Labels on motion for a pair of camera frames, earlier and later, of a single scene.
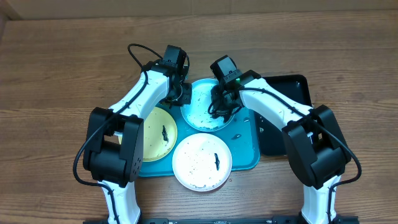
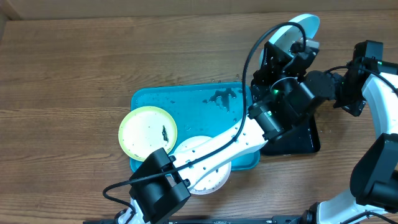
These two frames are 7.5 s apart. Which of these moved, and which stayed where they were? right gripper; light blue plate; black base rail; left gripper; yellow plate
Moved: light blue plate; right gripper; left gripper
Stayed: yellow plate; black base rail
